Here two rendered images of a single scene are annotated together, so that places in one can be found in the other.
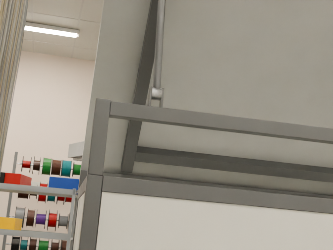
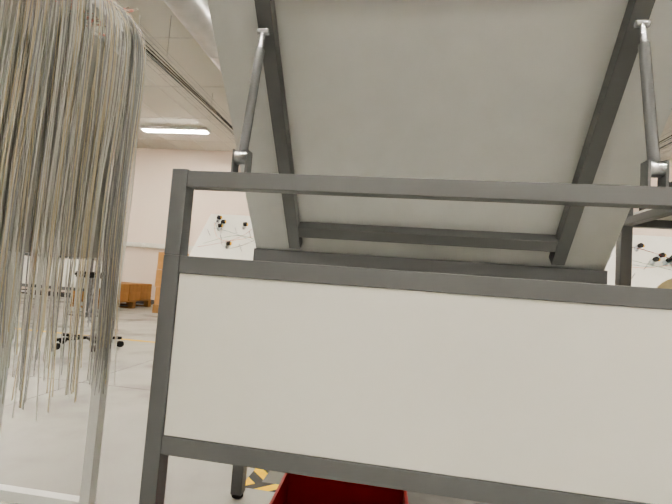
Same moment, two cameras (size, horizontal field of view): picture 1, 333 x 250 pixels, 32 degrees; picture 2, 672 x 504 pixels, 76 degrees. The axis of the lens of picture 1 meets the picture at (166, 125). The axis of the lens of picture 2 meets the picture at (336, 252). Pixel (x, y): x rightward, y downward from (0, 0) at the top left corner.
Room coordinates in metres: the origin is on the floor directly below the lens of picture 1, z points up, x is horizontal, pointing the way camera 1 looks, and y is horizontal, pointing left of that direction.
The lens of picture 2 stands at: (0.66, -0.50, 0.77)
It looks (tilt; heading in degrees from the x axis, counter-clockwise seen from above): 4 degrees up; 19
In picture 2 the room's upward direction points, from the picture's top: 4 degrees clockwise
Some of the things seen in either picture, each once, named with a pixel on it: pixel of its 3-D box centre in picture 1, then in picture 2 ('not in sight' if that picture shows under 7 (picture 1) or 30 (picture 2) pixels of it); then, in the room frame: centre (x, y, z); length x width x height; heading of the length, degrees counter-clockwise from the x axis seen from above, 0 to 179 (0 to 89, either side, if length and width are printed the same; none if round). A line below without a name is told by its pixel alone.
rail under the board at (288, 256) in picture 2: (237, 195); (418, 268); (2.17, -0.29, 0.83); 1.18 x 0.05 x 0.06; 100
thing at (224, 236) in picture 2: not in sight; (234, 269); (6.02, 2.85, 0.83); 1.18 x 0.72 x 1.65; 100
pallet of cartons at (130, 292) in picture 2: not in sight; (114, 294); (6.93, 5.90, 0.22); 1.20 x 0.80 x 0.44; 14
